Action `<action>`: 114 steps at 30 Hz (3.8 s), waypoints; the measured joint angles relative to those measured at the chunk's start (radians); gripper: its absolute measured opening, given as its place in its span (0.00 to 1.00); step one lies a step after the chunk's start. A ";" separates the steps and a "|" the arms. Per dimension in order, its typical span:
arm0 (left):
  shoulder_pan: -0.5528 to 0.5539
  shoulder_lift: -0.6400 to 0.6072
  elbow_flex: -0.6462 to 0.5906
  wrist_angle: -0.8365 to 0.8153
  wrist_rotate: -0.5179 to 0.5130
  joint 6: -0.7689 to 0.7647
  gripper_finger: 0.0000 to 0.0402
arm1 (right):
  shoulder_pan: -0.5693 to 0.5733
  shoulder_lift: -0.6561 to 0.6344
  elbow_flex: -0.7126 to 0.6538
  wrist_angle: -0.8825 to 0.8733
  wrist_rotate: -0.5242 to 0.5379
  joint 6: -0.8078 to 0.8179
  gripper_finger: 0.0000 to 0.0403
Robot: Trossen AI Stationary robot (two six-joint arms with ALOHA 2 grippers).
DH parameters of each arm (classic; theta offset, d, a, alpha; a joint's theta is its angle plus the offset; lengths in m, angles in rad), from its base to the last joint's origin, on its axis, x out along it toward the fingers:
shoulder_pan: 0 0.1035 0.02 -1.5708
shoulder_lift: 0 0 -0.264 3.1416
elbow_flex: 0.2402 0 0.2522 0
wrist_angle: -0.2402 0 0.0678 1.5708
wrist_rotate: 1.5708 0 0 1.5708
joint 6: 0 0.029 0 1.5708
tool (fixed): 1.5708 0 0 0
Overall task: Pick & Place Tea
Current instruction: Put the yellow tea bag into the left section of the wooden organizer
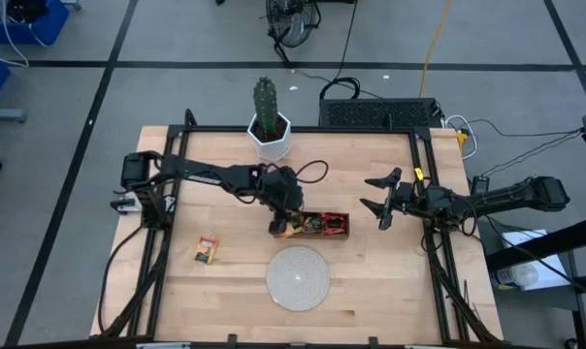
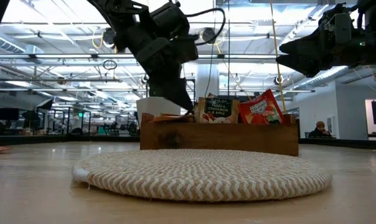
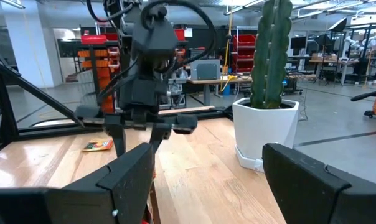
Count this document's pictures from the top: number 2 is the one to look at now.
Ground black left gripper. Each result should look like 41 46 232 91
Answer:
125 2 200 112

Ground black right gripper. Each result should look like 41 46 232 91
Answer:
276 29 376 78

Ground wooden compartment box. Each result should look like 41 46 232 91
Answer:
139 112 300 157

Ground white hexagonal planter pot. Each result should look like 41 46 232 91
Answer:
135 96 182 121

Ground person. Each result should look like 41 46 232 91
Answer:
308 121 334 139

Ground round white woven mat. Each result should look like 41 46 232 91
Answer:
72 148 334 202

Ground black metal racks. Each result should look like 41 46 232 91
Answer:
52 107 92 136

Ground black softbox lamp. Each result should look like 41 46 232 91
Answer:
36 98 54 110

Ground yellow hanging cable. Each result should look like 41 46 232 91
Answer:
268 0 288 114

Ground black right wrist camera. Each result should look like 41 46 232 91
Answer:
318 4 354 44

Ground black ceiling cord reel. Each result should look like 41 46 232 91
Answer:
202 27 219 45
101 27 119 52

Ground black hanging cable loop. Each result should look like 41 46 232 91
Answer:
102 58 118 71

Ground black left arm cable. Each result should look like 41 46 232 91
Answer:
184 7 227 47

